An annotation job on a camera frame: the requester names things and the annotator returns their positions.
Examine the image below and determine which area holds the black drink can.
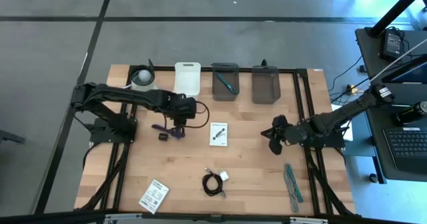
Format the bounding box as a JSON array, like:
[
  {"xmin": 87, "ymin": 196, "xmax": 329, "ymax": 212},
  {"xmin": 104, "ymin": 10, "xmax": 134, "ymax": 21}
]
[{"xmin": 392, "ymin": 101, "xmax": 427, "ymax": 127}]

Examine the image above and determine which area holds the black slanted pole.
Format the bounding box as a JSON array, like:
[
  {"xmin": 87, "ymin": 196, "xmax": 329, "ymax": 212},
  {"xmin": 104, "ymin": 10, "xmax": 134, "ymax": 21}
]
[{"xmin": 366, "ymin": 0, "xmax": 427, "ymax": 38}]

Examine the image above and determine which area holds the white leaflet with barcode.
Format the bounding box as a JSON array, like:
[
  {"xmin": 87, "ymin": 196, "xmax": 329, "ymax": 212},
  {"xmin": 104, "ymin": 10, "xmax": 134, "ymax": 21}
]
[{"xmin": 138, "ymin": 179, "xmax": 170, "ymax": 215}]

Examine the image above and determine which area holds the white booklet with tool picture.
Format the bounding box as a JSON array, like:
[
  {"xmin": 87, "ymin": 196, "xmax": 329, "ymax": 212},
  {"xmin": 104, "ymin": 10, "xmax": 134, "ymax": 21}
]
[{"xmin": 209, "ymin": 122, "xmax": 229, "ymax": 147}]

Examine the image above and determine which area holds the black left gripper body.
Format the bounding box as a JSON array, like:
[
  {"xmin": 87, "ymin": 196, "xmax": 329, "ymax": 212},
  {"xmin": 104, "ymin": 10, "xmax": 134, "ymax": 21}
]
[{"xmin": 166, "ymin": 95, "xmax": 197, "ymax": 128}]

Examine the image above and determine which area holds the black aluminium table frame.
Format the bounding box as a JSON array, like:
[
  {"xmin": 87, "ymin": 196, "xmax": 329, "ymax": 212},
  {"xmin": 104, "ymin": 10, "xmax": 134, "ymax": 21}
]
[{"xmin": 76, "ymin": 65, "xmax": 361, "ymax": 218}]

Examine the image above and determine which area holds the black left wrist camera cable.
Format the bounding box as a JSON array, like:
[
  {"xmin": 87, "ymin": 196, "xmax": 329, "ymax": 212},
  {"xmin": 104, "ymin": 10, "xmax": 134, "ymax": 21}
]
[{"xmin": 185, "ymin": 100, "xmax": 211, "ymax": 130}]

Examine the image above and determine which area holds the black side desk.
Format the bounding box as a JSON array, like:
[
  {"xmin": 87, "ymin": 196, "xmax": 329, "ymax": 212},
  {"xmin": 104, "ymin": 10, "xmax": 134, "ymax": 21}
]
[{"xmin": 354, "ymin": 27, "xmax": 427, "ymax": 185}]

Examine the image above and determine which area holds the white plastic bin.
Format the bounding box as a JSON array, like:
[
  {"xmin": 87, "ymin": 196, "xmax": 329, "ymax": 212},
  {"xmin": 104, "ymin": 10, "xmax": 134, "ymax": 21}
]
[{"xmin": 173, "ymin": 61, "xmax": 202, "ymax": 98}]

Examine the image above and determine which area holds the black monitor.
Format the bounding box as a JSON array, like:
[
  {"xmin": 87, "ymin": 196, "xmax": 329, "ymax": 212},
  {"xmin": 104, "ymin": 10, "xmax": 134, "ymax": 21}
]
[{"xmin": 382, "ymin": 55, "xmax": 427, "ymax": 85}]

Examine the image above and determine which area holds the white cord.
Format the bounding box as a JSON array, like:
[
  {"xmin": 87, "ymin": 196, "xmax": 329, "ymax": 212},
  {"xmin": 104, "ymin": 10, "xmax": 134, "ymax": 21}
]
[{"xmin": 368, "ymin": 37, "xmax": 427, "ymax": 83}]

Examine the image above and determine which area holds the black power adapter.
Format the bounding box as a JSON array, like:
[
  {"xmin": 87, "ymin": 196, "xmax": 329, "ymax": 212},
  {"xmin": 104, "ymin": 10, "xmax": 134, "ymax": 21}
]
[{"xmin": 380, "ymin": 29, "xmax": 404, "ymax": 61}]

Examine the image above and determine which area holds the grey plastic bin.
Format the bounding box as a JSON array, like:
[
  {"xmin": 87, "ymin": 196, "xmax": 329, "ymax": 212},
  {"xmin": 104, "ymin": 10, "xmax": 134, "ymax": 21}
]
[
  {"xmin": 211, "ymin": 62, "xmax": 240, "ymax": 102},
  {"xmin": 251, "ymin": 65, "xmax": 282, "ymax": 105}
]

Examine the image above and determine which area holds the black crossbar with silver brackets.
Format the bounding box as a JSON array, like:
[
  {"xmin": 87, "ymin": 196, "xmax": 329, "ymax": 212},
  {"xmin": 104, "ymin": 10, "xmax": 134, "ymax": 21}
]
[{"xmin": 0, "ymin": 209, "xmax": 427, "ymax": 224}]

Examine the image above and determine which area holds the purple cable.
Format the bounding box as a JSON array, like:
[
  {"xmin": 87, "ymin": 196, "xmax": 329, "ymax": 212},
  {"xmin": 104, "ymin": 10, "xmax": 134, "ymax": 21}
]
[{"xmin": 151, "ymin": 123, "xmax": 186, "ymax": 140}]

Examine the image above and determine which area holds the black keyboard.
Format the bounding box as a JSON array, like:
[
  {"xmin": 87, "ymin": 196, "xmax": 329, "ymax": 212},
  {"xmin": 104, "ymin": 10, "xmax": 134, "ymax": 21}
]
[{"xmin": 382, "ymin": 127, "xmax": 427, "ymax": 175}]

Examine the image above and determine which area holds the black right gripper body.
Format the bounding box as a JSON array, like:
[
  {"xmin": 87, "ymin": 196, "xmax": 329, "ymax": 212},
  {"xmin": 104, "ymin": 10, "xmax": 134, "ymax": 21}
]
[{"xmin": 272, "ymin": 115, "xmax": 303, "ymax": 145}]

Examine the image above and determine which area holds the grey furniture leg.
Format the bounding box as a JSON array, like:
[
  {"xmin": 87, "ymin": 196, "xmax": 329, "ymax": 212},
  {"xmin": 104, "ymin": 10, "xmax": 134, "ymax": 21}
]
[{"xmin": 0, "ymin": 129, "xmax": 26, "ymax": 145}]

